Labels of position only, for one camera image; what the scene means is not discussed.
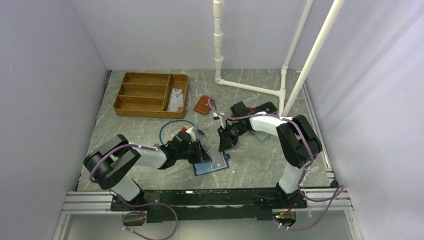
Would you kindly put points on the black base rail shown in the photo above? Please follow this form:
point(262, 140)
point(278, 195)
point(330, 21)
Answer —
point(210, 204)

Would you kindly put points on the brown leather card holder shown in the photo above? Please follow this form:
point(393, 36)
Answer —
point(202, 106)

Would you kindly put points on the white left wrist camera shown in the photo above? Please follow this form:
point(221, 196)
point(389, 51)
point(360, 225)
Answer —
point(192, 131)

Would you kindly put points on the grey card in holder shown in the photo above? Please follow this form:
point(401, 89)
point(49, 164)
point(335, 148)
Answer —
point(219, 160)

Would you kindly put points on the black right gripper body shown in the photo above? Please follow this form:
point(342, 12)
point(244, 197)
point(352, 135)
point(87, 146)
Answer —
point(235, 128)

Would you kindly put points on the wicker cutlery tray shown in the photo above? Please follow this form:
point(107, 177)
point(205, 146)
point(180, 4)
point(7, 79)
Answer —
point(148, 95)

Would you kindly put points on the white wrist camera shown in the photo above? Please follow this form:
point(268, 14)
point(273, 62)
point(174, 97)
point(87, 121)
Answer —
point(222, 120)
point(192, 131)

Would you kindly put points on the white credit card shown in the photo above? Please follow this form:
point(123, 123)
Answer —
point(177, 99)
point(176, 92)
point(174, 106)

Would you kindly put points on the black leather card holder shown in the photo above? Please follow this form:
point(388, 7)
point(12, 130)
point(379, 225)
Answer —
point(267, 107)

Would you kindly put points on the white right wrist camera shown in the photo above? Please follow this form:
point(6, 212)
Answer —
point(222, 120)

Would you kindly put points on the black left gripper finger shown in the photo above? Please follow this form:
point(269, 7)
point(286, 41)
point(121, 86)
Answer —
point(199, 148)
point(201, 157)

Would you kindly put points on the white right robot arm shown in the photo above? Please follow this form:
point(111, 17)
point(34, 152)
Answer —
point(299, 143)

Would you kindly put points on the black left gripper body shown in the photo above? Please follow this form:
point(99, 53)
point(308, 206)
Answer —
point(190, 153)

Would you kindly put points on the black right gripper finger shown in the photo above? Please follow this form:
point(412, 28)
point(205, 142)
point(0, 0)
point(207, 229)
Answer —
point(227, 142)
point(223, 133)

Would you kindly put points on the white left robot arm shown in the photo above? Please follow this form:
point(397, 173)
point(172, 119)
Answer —
point(109, 164)

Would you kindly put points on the blue leather card holder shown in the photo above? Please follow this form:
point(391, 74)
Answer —
point(204, 168)

